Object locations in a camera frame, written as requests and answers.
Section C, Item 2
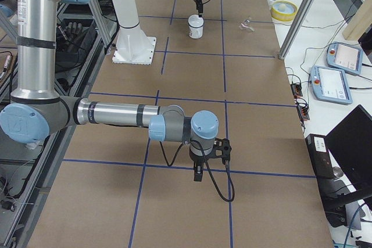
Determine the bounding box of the white ceramic lid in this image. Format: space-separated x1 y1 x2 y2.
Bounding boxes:
188 15 204 28

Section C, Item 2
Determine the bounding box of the clear glass funnel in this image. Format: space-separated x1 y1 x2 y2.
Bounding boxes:
239 19 255 33

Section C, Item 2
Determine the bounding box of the white enamel mug blue rim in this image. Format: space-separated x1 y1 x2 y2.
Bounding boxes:
189 26 203 39

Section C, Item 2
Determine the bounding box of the yellow rimmed bowl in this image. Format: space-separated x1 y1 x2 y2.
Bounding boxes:
270 1 298 22

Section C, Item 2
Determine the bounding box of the black desktop box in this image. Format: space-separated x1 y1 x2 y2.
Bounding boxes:
305 134 334 179

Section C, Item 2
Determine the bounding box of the near blue teach pendant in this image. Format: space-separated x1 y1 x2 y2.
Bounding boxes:
310 66 353 105

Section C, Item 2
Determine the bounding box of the blue teach pendant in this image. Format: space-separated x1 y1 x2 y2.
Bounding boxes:
326 42 363 76
310 66 353 105

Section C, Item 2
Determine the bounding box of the black monitor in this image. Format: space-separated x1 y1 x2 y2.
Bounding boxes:
325 105 371 189

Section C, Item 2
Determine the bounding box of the far blue teach pendant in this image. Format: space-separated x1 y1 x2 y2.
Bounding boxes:
326 42 363 76

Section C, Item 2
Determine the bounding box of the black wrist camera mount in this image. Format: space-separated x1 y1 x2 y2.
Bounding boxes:
209 138 232 166

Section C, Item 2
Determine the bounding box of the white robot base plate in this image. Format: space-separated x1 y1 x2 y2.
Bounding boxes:
112 34 156 65

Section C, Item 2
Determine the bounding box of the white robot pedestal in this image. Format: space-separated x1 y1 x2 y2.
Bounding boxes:
112 0 144 39

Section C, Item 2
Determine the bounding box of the aluminium frame post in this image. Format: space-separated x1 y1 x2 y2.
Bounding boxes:
278 0 314 60

